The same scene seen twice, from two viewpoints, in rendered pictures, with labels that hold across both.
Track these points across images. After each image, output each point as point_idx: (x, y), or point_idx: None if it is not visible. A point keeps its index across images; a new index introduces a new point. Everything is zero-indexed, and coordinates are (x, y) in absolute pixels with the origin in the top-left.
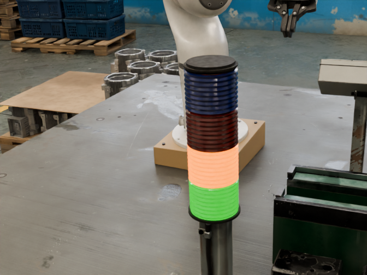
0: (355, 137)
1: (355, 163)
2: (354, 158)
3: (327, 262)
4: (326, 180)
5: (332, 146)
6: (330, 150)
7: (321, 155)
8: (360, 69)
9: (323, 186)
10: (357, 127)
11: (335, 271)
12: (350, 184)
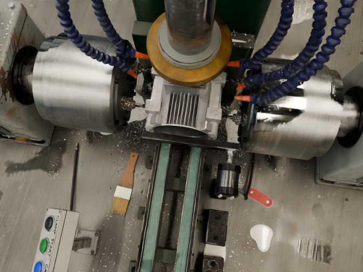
0: (77, 247)
1: (83, 244)
2: (82, 245)
3: (208, 263)
4: (147, 269)
5: (9, 258)
6: (18, 260)
7: (28, 266)
8: (59, 251)
9: (151, 270)
10: (74, 246)
11: (215, 259)
12: (150, 252)
